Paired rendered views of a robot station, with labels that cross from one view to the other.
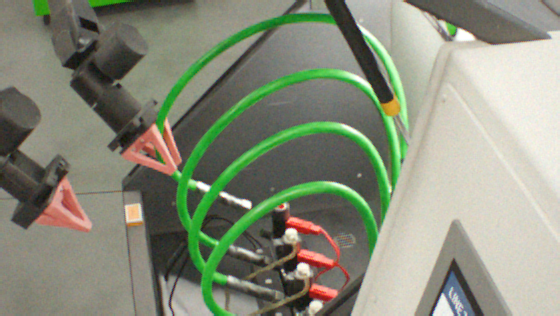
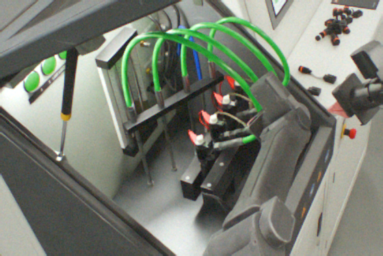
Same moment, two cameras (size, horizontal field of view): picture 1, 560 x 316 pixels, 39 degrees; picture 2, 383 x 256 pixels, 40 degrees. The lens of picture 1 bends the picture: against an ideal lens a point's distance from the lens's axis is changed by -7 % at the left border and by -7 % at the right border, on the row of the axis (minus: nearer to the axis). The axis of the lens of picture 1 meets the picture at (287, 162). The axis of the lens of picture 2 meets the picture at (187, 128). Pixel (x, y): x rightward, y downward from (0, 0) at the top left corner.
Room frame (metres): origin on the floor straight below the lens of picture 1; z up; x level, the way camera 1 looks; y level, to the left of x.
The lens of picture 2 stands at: (1.72, 0.66, 2.08)
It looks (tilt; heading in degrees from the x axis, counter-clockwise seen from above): 45 degrees down; 225
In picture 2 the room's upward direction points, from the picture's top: 10 degrees counter-clockwise
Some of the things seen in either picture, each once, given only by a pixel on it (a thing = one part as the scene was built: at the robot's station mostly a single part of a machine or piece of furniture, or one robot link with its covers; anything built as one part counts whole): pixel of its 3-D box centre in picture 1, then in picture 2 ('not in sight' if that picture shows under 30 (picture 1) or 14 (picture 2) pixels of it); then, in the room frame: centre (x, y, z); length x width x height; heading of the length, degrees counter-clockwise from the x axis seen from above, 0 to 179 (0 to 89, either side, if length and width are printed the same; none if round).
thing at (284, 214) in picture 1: (276, 257); (207, 168); (1.04, 0.02, 1.00); 0.05 x 0.03 x 0.21; 101
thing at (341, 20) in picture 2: not in sight; (339, 22); (0.29, 0.02, 1.01); 0.23 x 0.11 x 0.06; 11
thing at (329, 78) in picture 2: not in sight; (317, 73); (0.54, 0.08, 0.99); 0.12 x 0.02 x 0.02; 92
